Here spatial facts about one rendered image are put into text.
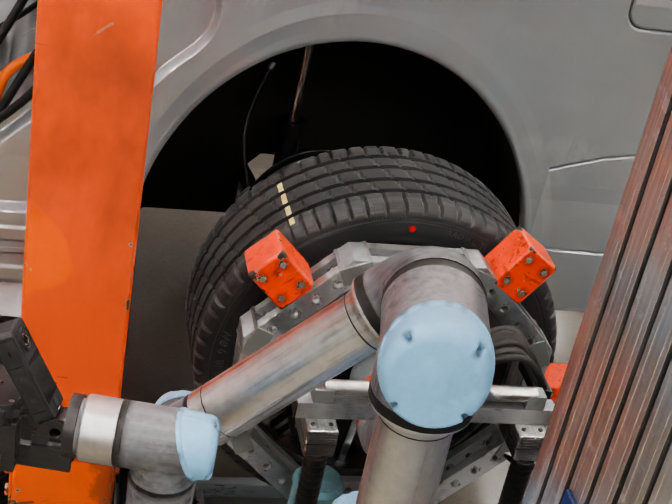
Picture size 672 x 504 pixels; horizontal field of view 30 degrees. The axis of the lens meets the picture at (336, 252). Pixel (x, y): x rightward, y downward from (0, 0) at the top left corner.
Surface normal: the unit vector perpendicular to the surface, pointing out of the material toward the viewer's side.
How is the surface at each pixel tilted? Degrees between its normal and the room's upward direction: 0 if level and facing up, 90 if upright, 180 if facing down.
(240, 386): 62
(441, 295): 5
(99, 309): 90
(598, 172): 90
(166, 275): 0
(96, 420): 36
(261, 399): 87
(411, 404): 83
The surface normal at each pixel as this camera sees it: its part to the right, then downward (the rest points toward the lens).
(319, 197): -0.28, -0.78
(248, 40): 0.17, 0.52
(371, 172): 0.01, -0.85
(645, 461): -0.97, -0.04
